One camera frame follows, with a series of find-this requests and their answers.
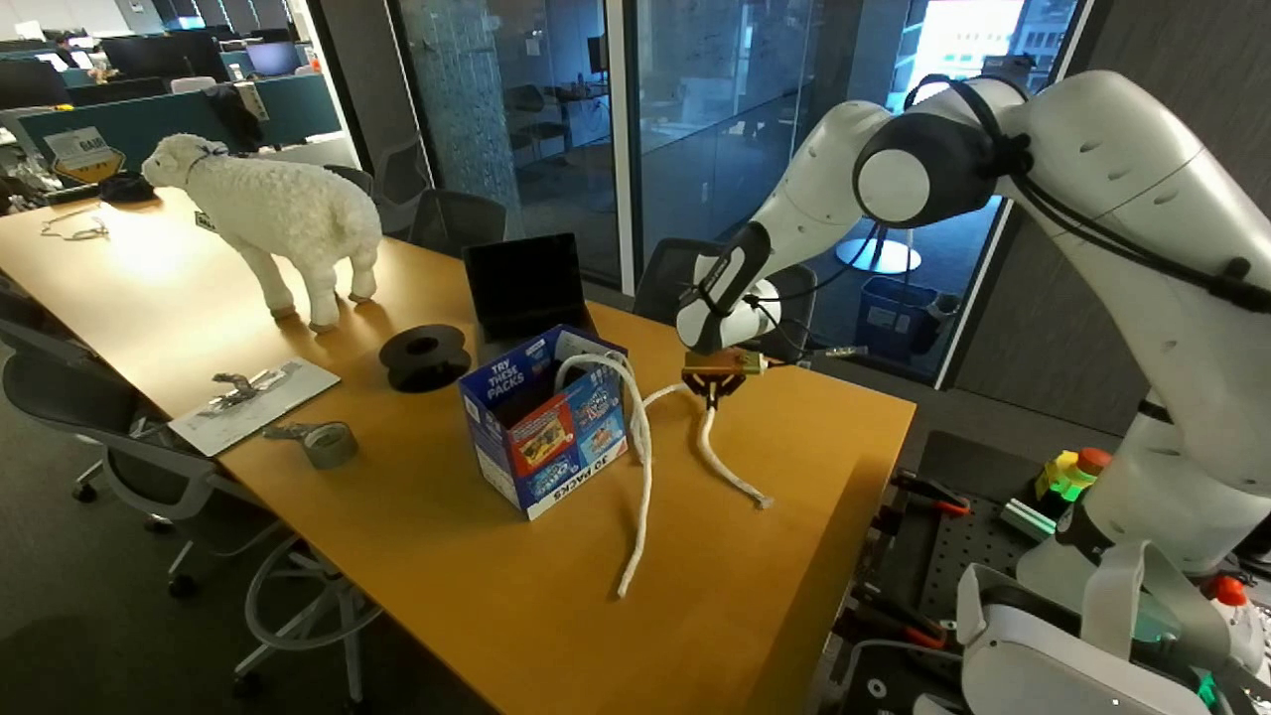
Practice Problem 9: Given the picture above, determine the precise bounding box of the blue cubicle partition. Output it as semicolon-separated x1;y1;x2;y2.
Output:
16;71;342;173

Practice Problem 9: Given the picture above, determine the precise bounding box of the black breadboard mounting table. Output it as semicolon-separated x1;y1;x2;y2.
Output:
817;428;1271;715

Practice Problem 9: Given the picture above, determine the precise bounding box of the blue cardboard snack box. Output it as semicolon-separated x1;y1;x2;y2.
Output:
456;323;633;523

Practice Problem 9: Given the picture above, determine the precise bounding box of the yellow red emergency stop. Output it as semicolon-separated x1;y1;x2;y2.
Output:
1037;447;1115;508

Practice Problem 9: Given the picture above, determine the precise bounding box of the dark office chair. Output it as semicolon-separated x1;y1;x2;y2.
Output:
633;236;822;371
403;186;513;261
0;316;229;599

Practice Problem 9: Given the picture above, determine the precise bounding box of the red capped white bottle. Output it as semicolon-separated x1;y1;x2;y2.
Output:
1208;571;1271;666

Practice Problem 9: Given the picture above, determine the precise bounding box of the blue storage bin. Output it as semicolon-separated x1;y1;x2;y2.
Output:
854;273;961;362

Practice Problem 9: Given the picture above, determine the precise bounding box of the paper sign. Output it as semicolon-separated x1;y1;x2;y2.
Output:
45;125;129;184

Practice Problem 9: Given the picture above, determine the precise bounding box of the round white table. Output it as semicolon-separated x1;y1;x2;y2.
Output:
833;236;927;277

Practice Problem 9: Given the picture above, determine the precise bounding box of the white toy sheep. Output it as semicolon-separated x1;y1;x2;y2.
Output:
140;128;388;331

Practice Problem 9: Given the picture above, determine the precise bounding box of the black open laptop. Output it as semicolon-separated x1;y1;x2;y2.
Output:
462;232;597;355

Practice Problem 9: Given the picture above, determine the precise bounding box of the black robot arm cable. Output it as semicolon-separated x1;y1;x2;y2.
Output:
845;71;1271;316

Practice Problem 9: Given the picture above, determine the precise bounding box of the white braided rope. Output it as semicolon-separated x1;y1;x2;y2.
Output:
637;376;775;513
551;347;661;603

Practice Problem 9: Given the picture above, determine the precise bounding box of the small grey terminal box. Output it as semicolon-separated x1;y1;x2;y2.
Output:
996;493;1065;542

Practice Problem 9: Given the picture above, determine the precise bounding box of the black computer monitor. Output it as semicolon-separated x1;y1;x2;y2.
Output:
241;36;309;80
99;31;229;82

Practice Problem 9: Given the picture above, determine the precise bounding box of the black tape roll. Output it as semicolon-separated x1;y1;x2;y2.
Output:
379;323;477;395

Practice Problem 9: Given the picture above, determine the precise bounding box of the chair base with foot ring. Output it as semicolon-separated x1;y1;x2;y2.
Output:
225;527;388;707

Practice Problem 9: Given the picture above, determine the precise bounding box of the red handled clamp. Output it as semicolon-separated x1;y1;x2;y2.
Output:
889;473;977;523
845;599;965;656

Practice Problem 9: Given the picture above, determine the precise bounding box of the small black object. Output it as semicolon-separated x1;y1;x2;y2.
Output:
95;167;158;206

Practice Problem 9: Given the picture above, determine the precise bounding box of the clipboard with white paper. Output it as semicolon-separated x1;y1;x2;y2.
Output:
167;357;342;463

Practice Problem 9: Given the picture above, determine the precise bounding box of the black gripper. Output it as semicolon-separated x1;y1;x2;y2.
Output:
685;366;750;415

